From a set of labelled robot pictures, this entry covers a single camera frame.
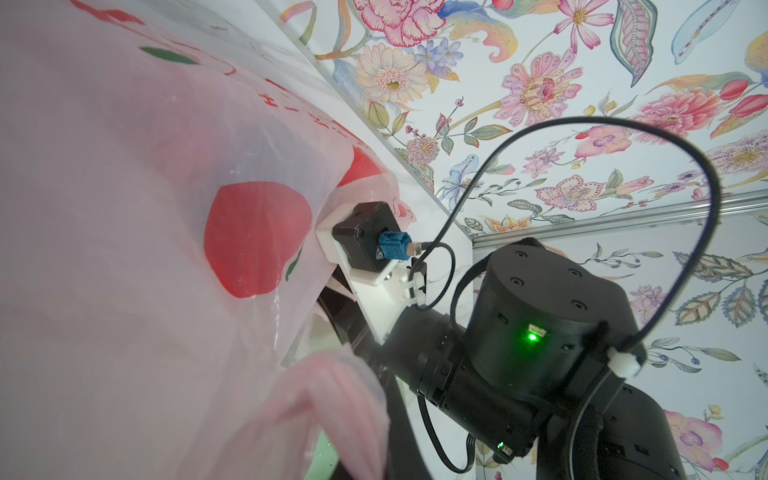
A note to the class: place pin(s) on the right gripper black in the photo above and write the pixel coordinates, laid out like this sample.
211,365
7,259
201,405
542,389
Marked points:
535,365

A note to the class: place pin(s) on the pink plastic bag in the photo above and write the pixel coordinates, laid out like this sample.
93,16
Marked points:
159,201

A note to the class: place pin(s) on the right aluminium corner post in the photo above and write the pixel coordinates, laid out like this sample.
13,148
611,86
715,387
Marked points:
688,212

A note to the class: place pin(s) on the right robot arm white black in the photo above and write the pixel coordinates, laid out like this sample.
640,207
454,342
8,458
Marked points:
543,364

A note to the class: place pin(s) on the light green fruit plate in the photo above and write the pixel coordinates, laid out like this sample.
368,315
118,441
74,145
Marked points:
318,336

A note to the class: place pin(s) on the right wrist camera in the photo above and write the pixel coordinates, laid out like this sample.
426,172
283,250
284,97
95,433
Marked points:
366,242

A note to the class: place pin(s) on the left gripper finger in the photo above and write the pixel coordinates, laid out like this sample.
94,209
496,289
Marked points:
403,460

